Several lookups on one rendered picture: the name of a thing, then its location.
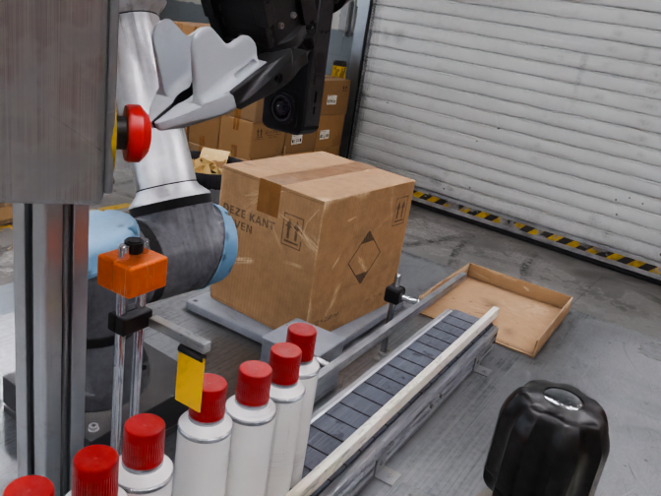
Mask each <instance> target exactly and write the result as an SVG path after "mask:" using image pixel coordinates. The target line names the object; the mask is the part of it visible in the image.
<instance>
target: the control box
mask: <svg viewBox="0 0 661 496"><path fill-rule="evenodd" d="M119 3H120V0H0V203H15V204H72V205H95V204H99V203H100V202H101V200H102V198H103V194H108V195H109V194H112V192H113V184H114V183H115V176H114V175H113V172H114V167H115V159H116V144H117V113H116V85H117V58H118V31H119Z"/></svg>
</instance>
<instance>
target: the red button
mask: <svg viewBox="0 0 661 496"><path fill-rule="evenodd" d="M150 142H151V124H150V117H149V115H148V114H147V113H146V111H145V110H144V109H143V108H142V107H141V106H140V105H139V104H127V105H125V106H124V110H123V116H120V115H117V144H116V150H122V153H123V158H124V160H126V161H128V162H140V161H141V160H142V159H143V158H144V157H145V156H146V155H147V154H148V153H149V151H150Z"/></svg>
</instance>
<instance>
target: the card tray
mask: <svg viewBox="0 0 661 496"><path fill-rule="evenodd" d="M461 272H464V273H467V276H466V280H464V281H463V282H462V283H460V284H459V285H457V286H456V287H455V288H453V289H452V290H451V291H449V292H448V293H446V294H445V295H444V296H442V297H441V298H440V299H438V300H437V301H435V302H434V303H433V304H431V305H430V306H429V307H427V308H426V309H424V310H423V311H422V312H420V313H419V314H421V315H423V316H426V317H429V318H431V319H435V318H436V317H438V316H439V315H440V314H442V313H443V312H444V311H445V310H447V309H451V310H454V309H456V310H458V311H461V312H464V313H467V314H469V315H472V316H475V317H477V318H481V317H483V316H484V315H485V314H486V313H487V312H488V311H489V310H490V309H491V308H492V307H494V306H495V307H498V308H499V312H498V316H497V318H495V319H494V320H493V321H492V322H491V323H493V325H494V326H497V327H498V328H499V329H498V333H497V337H496V340H495V343H496V344H499V345H501V346H504V347H507V348H509V349H512V350H514V351H517V352H519V353H522V354H525V355H527V356H530V357H532V358H534V356H535V355H536V354H537V352H538V351H539V350H540V349H541V347H542V346H543V345H544V343H545V342H546V341H547V339H548V338H549V337H550V336H551V334H552V333H553V332H554V331H555V330H556V329H557V328H558V326H559V325H560V324H561V322H562V321H563V320H564V318H565V317H566V316H567V315H568V313H569V311H570V308H571V303H572V299H573V297H572V296H569V295H566V294H563V293H560V292H558V291H555V290H552V289H549V288H546V287H543V286H540V285H537V284H534V283H531V282H528V281H525V280H522V279H517V278H514V277H511V276H508V275H505V274H502V273H499V272H496V271H493V270H490V269H487V268H484V267H481V266H478V265H475V264H472V263H467V264H466V265H464V266H463V267H461V268H460V269H458V270H457V271H456V272H454V273H453V274H451V275H450V276H448V277H447V278H445V279H443V280H442V281H440V282H439V283H437V284H436V285H434V286H433V287H431V288H430V289H428V290H427V291H425V292H424V293H422V294H421V295H419V300H421V299H423V298H424V297H426V296H427V295H428V294H430V293H431V292H433V291H434V290H436V289H437V288H439V287H440V286H442V285H443V284H444V283H446V282H447V281H449V280H450V279H452V278H454V277H455V276H456V275H458V274H459V273H461Z"/></svg>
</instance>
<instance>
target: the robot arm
mask: <svg viewBox="0 0 661 496"><path fill-rule="evenodd" d="M351 1H352V0H201V3H202V6H203V10H204V13H205V17H208V18H209V21H210V27H203V28H198V29H196V30H195V31H193V32H192V33H191V34H189V35H186V34H184V33H183V32H182V31H181V30H180V29H179V28H178V27H177V26H176V25H175V24H174V23H173V21H171V20H170V19H163V20H162V21H161V20H160V19H159V15H160V13H161V12H162V10H163V9H164V7H165V6H166V3H167V2H166V0H120V3H119V31H118V58H117V85H116V109H117V113H118V115H120V116H123V110H124V106H125V105H127V104H139V105H140V106H141V107H142V108H143V109H144V110H145V111H146V113H147V114H148V115H149V117H150V124H151V142H150V151H149V153H148V154H147V155H146V156H145V157H144V158H143V159H142V160H141V161H140V162H129V163H130V167H131V171H132V176H133V180H134V184H135V188H136V193H137V194H136V198H135V199H134V201H133V202H132V204H131V205H130V207H129V212H130V214H129V215H128V214H126V213H123V212H120V211H114V210H105V211H104V212H101V211H100V210H93V211H90V226H89V267H88V310H87V351H86V393H85V412H99V411H105V410H109V409H112V385H113V360H114V336H115V333H113V332H111V331H110V330H108V328H107V324H108V313H109V312H111V311H114V310H116V293H115V292H113V291H111V290H109V289H107V288H105V287H103V286H101V285H99V284H98V283H97V259H98V255H99V254H101V253H105V252H108V251H112V250H115V249H118V245H119V244H120V243H124V240H125V239H126V238H127V237H131V236H136V237H140V238H147V239H148V240H149V241H150V246H149V249H150V250H152V251H154V252H156V253H159V254H161V255H163V256H166V257H167V274H166V285H165V286H164V287H161V288H158V289H155V290H153V291H150V292H147V297H146V304H148V303H152V302H155V301H158V300H161V299H165V298H168V297H172V296H175V295H179V294H182V293H186V292H189V291H192V290H201V289H204V288H206V287H207V286H209V285H211V284H214V283H217V282H219V281H221V280H223V279H225V278H226V277H227V276H228V275H229V273H230V272H231V270H232V266H233V265H234V264H235V261H236V257H237V251H238V237H237V230H236V226H235V223H234V221H233V219H232V217H231V216H229V215H228V211H227V210H226V209H225V208H224V207H222V206H220V205H217V204H213V203H212V199H211V194H210V190H208V189H206V188H205V187H203V186H202V185H200V184H199V183H198V182H197V179H196V174H195V170H194V166H193V162H192V158H191V153H190V149H189V145H188V140H187V136H186V131H185V127H188V126H192V125H195V124H198V123H201V122H205V121H208V120H211V119H214V118H216V117H219V116H222V115H224V114H226V113H228V112H230V111H232V110H234V109H236V108H239V109H242V108H244V107H246V106H248V105H250V104H252V103H254V102H256V101H258V100H260V99H262V98H264V108H263V118H262V120H263V123H264V125H265V126H267V127H268V128H270V129H274V130H276V131H280V132H284V133H288V134H292V135H305V134H311V133H314V132H316V131H317V130H318V128H319V122H320V114H321V106H322V98H323V91H324V83H325V75H326V68H327V60H328V53H329V45H330V37H331V22H332V14H333V13H335V12H337V11H338V10H339V9H341V8H342V7H343V6H344V5H346V4H347V3H349V2H351ZM132 351H133V334H130V335H129V336H126V345H125V366H124V387H123V405H124V404H126V403H129V402H130V390H131V371H132Z"/></svg>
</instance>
